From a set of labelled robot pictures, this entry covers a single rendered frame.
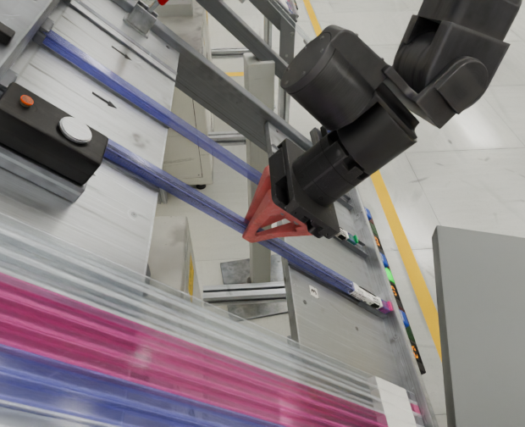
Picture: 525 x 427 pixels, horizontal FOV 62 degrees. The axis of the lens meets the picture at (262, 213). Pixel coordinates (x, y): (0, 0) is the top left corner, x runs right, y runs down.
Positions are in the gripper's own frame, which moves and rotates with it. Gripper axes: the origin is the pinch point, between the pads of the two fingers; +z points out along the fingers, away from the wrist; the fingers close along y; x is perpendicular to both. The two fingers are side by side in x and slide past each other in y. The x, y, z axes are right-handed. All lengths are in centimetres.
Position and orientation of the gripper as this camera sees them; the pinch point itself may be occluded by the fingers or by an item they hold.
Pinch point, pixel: (251, 230)
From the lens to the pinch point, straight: 48.8
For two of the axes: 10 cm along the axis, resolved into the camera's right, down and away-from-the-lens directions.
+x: 7.3, 4.6, 5.1
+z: -6.9, 5.4, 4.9
